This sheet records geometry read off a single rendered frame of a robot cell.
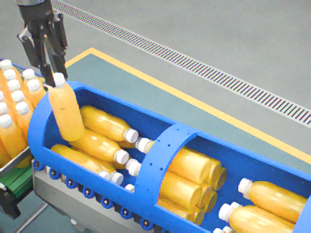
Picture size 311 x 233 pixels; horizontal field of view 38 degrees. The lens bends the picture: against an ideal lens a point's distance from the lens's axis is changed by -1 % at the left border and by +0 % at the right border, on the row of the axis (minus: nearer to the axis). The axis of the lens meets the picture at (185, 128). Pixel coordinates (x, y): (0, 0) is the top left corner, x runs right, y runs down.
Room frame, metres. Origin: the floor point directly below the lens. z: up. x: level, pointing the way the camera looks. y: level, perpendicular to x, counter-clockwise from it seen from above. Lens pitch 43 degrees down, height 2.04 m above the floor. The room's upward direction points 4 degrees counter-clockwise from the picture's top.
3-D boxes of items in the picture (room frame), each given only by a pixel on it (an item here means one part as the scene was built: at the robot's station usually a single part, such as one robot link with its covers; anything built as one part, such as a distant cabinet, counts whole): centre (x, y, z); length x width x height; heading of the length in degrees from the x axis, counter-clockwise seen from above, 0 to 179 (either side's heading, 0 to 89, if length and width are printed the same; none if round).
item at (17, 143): (1.10, 0.58, 0.99); 0.07 x 0.07 x 0.19
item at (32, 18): (0.97, 0.33, 1.53); 0.08 x 0.07 x 0.09; 144
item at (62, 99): (0.97, 0.33, 1.24); 0.07 x 0.07 x 0.19
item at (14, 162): (1.15, 0.50, 0.96); 0.40 x 0.01 x 0.03; 144
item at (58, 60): (0.99, 0.32, 1.37); 0.03 x 0.01 x 0.07; 54
